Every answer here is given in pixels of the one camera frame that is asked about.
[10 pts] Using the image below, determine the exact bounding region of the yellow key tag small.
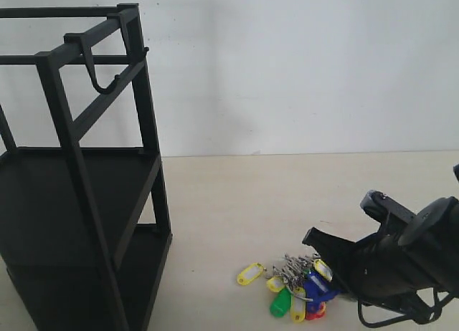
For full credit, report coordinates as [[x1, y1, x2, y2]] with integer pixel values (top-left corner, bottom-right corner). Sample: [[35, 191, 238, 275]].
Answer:
[[266, 276, 285, 293]]

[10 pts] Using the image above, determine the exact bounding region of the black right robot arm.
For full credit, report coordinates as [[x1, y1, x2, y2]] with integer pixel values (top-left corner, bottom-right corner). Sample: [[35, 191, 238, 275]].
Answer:
[[303, 190, 458, 300]]

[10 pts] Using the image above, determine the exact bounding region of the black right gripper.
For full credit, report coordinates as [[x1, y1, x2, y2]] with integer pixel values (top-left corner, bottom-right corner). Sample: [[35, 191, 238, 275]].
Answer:
[[302, 227, 453, 299]]

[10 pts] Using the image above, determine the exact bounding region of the cluster of metal key rings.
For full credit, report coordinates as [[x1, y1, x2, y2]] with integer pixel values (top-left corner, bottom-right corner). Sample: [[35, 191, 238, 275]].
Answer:
[[265, 253, 321, 302]]

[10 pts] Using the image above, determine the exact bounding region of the black hook near front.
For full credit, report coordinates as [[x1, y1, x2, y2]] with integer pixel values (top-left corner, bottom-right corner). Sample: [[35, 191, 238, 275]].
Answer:
[[64, 33, 120, 95]]

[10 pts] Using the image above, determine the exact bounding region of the black hook far back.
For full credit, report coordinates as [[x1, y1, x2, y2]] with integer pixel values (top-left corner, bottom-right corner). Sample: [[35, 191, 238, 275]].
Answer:
[[107, 13, 149, 63]]

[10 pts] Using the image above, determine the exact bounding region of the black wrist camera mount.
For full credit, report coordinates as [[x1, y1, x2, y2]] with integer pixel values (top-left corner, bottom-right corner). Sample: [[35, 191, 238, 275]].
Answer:
[[360, 190, 416, 234]]

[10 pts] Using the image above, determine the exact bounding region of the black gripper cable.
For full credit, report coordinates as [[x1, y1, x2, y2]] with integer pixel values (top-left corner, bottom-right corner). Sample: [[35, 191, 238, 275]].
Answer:
[[356, 286, 459, 328]]

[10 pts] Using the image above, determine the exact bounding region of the black shelf rack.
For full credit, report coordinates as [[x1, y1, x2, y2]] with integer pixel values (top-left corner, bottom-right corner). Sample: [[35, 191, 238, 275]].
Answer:
[[1, 4, 172, 330]]

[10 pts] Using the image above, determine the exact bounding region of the black hook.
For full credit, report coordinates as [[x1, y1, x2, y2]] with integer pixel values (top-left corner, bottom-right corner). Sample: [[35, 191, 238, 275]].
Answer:
[[64, 33, 120, 95], [107, 13, 149, 63]]

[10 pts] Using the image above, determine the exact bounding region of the green key tag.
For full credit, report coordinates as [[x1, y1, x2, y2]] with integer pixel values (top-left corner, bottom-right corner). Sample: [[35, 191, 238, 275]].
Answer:
[[270, 288, 291, 318]]

